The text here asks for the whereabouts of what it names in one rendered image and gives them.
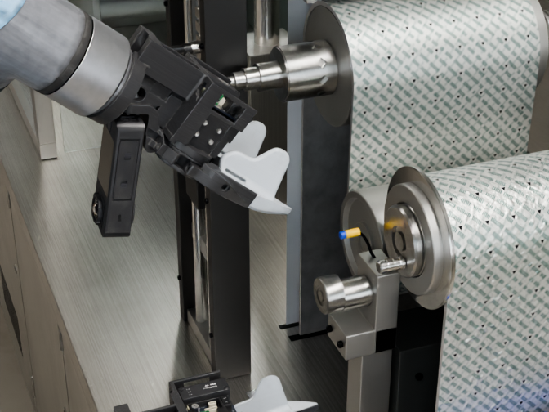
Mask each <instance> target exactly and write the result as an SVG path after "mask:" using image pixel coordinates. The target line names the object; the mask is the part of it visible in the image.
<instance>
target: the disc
mask: <svg viewBox="0 0 549 412"><path fill-rule="evenodd" d="M405 182H411V183H413V184H414V185H416V186H418V187H419V188H420V189H421V190H422V191H423V193H424V194H425V195H426V197H427V198H428V200H429V202H430V203H431V206H432V208H433V210H434V212H435V216H436V219H437V222H438V224H439V228H440V234H441V238H442V244H443V251H444V267H443V273H442V277H441V281H440V284H439V286H438V288H437V289H436V290H435V291H434V292H433V293H429V294H425V295H421V296H420V295H416V294H413V293H411V292H410V291H409V290H408V289H407V288H406V287H405V288H406V289H407V290H408V292H409V293H410V295H411V296H412V297H413V299H414V300H415V301H416V302H418V303H419V304H420V305H421V306H423V307H425V308H427V309H431V310H434V309H438V308H441V307H442V306H443V305H444V304H445V303H446V302H447V301H448V299H449V297H450V294H451V293H452V290H453V284H454V279H455V271H456V257H455V247H454V240H453V232H452V228H451V225H450V221H449V216H448V214H447V211H446V208H445V206H444V203H443V200H442V199H441V197H440V194H439V192H438V190H437V189H436V188H435V185H434V184H433V182H432V181H431V179H430V178H429V177H428V176H427V175H426V174H425V173H424V172H423V171H422V170H420V169H419V168H416V167H414V166H403V167H402V168H399V169H398V170H397V171H396V172H395V174H394V175H393V177H392V178H391V182H390V185H389V187H388V191H387V195H388V193H389V192H390V190H391V188H392V187H393V186H395V185H397V184H400V183H405ZM386 197H387V196H386Z"/></svg>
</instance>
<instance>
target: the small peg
mask: <svg viewBox="0 0 549 412"><path fill-rule="evenodd" d="M405 267H406V262H405V260H404V257H403V256H398V257H391V258H387V259H384V260H378V261H377V263H376V268H377V272H378V273H380V274H384V273H388V272H392V271H398V270H403V269H405Z"/></svg>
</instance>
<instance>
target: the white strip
mask: <svg viewBox="0 0 549 412"><path fill-rule="evenodd" d="M312 4H313V3H308V4H307V3H305V2H304V1H303V0H288V44H292V43H303V30H304V24H305V20H306V15H307V12H308V11H309V9H310V7H311V6H312ZM301 107H302V99H301V100H296V101H288V131H287V153H288V156H289V165H288V167H287V206H289V207H290V208H291V209H292V210H291V212H290V213H289V214H287V268H286V324H284V325H279V328H280V329H287V328H291V327H295V326H298V325H299V297H300V233H301Z"/></svg>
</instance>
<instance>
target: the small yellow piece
mask: <svg viewBox="0 0 549 412"><path fill-rule="evenodd" d="M360 235H361V236H362V237H363V238H364V240H365V242H366V244H367V246H368V251H369V252H370V254H371V256H372V257H373V258H376V257H375V255H374V254H373V251H372V249H371V246H370V243H369V242H368V239H367V238H366V236H365V235H364V234H363V233H362V232H361V231H360V229H359V228H354V229H349V230H345V231H339V238H340V239H341V240H342V239H345V238H347V239H348V238H352V237H356V236H360Z"/></svg>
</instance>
